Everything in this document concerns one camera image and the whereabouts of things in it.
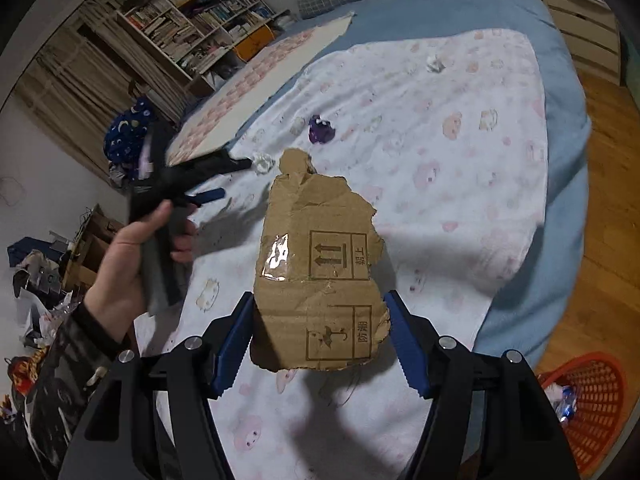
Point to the purple crumpled wrapper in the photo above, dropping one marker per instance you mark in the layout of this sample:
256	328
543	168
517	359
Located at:
321	131

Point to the small crumpled white tissue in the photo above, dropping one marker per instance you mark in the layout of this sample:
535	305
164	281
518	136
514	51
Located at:
435	63

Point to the blue moon print clothing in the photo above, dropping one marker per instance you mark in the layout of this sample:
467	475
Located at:
125	130

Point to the beige curtain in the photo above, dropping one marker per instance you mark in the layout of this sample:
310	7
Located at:
150	75
75	75

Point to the person's left forearm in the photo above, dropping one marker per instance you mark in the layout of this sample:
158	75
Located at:
65	385

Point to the bed with blue sheet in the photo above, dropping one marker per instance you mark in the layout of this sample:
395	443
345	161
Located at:
565	125

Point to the person's left hand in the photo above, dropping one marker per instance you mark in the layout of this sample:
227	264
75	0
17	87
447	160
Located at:
117	275

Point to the pile of mixed clutter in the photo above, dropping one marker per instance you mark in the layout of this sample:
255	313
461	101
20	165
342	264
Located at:
40	285

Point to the torn brown cardboard piece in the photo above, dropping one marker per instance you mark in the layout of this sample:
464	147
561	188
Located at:
320	240

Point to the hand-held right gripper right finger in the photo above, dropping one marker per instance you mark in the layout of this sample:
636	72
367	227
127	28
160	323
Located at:
407	350

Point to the brown cardboard box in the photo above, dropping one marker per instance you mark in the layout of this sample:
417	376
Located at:
92	255

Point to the red plastic basket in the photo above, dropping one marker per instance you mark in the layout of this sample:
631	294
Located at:
600	410

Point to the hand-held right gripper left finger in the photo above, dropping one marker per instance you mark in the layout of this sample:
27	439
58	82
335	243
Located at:
231	350

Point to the white cartoon printed blanket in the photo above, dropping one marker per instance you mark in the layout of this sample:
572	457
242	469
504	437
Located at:
450	185

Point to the white bookshelf with books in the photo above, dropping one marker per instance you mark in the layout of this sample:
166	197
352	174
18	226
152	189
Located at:
200	15

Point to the cream nightstand with drawers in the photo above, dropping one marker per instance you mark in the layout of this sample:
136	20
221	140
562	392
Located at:
580	25

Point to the clear plastic wrap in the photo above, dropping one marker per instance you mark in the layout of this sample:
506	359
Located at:
262	163

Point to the white pink patterned mat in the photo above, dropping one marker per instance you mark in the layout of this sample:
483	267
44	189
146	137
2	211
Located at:
260	70

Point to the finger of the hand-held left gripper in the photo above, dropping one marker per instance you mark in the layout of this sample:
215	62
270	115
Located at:
209	196
227	164

